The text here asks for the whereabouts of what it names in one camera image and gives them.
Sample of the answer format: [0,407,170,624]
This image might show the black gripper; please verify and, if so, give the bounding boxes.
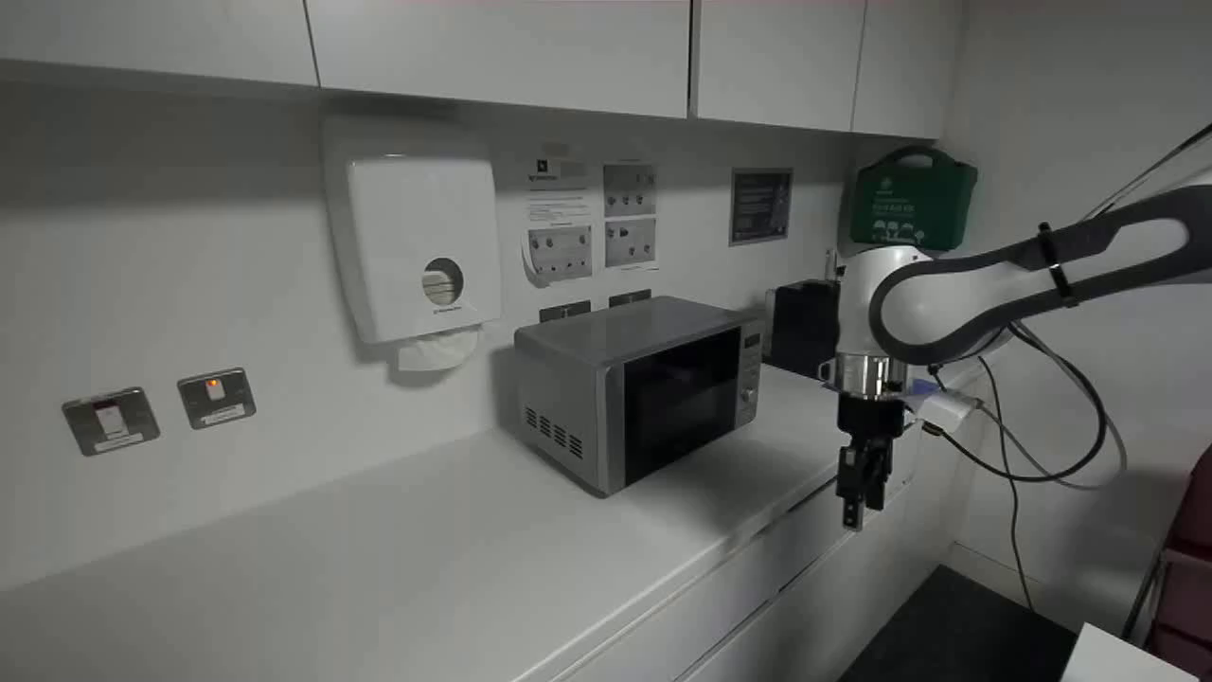
[837,398,905,529]

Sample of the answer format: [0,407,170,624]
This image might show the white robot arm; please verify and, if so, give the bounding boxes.
[820,175,1212,529]

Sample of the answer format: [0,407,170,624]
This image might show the silver microwave oven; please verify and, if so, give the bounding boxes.
[515,296,765,495]

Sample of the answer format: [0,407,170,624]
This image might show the green first aid box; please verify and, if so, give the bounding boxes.
[846,148,977,253]

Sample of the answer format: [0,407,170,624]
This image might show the black kettle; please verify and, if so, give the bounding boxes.
[767,284,839,377]

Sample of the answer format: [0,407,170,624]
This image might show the dark red chair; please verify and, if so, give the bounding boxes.
[1146,447,1212,682]

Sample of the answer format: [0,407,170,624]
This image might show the white instruction poster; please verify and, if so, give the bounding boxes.
[506,143,657,288]

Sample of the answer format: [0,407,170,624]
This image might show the white upper cabinets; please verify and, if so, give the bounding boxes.
[0,0,966,142]

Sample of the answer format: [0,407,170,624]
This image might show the white paper towel dispenser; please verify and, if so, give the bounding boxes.
[323,119,501,377]

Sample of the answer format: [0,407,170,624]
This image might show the dark framed wall notice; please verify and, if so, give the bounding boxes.
[732,171,791,244]

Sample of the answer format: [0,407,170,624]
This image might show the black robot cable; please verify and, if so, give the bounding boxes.
[912,119,1212,617]

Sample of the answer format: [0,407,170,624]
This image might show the right steel wall socket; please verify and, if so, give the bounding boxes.
[176,366,256,428]

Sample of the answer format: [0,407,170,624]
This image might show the steel wall socket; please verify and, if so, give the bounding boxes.
[176,366,256,428]
[60,385,160,457]

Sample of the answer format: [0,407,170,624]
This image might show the left steel wall socket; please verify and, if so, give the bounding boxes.
[60,385,160,457]

